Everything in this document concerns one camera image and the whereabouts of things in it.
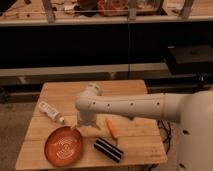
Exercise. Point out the orange carrot toy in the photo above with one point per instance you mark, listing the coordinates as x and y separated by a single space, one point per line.
111 128

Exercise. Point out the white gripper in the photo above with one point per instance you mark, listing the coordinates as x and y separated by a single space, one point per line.
85 120

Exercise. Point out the white plastic bottle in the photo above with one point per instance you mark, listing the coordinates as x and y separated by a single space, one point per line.
51 112

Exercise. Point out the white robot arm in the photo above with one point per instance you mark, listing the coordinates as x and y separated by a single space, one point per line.
193 112

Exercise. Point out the orange ceramic bowl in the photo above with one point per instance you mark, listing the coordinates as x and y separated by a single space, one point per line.
63 146

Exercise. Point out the black box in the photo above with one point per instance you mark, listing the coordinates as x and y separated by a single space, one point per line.
190 59

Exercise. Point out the wooden table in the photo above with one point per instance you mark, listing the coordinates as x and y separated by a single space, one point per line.
139 138

